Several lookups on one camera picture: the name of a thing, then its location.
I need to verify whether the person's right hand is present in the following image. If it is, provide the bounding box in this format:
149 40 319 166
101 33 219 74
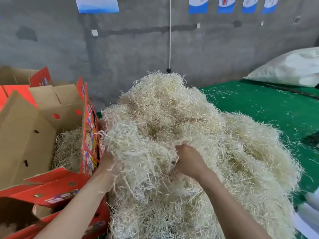
172 143 210 181

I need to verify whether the person's left hand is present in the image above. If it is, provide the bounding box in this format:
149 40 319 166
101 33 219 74
95 152 123 180

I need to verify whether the pile of wood wool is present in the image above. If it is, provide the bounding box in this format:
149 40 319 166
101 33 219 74
100 71 305 239

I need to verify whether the red cardboard box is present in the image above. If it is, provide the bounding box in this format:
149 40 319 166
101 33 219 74
0 66 53 110
0 77 103 207
0 196 111 239

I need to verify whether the person's right forearm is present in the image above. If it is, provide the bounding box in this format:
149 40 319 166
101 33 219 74
197 169 272 239

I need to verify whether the person's left forearm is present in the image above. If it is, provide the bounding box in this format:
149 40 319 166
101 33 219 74
47 169 118 239

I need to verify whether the white plastic bag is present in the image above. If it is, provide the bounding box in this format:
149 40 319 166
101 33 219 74
291 186 319 239

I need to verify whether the white pole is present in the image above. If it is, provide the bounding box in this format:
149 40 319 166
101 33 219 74
166 0 173 74

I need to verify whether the white sack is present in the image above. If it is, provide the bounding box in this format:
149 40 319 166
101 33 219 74
244 46 319 88

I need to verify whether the narrow white blue banner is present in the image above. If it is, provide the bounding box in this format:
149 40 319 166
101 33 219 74
217 0 237 14
262 0 280 14
188 0 209 14
242 0 260 14

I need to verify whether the white blue wall poster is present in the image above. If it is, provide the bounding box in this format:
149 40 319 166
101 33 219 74
75 0 120 14

